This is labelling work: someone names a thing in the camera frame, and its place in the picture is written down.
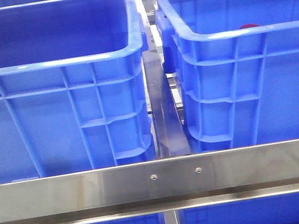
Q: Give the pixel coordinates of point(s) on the red mushroom push button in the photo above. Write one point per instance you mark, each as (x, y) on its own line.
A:
(251, 25)

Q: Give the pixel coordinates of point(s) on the steel divider bar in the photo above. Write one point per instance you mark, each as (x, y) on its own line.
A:
(170, 137)

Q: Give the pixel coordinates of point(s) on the blue crate front left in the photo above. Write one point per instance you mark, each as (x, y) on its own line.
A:
(72, 93)

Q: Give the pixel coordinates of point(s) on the blue crate front right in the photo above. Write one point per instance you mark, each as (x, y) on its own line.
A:
(239, 87)

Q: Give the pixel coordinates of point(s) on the blue crate lower right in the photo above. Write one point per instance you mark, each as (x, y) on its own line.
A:
(280, 209)

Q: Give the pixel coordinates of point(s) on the left rail screw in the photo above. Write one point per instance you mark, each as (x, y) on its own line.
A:
(154, 177)

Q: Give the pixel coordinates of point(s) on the rail screw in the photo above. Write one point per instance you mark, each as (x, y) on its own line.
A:
(154, 177)
(198, 170)

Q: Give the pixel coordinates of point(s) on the right rail screw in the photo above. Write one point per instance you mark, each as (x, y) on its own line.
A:
(198, 170)

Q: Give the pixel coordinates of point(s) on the steel rack front rail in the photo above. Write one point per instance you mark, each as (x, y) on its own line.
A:
(128, 190)

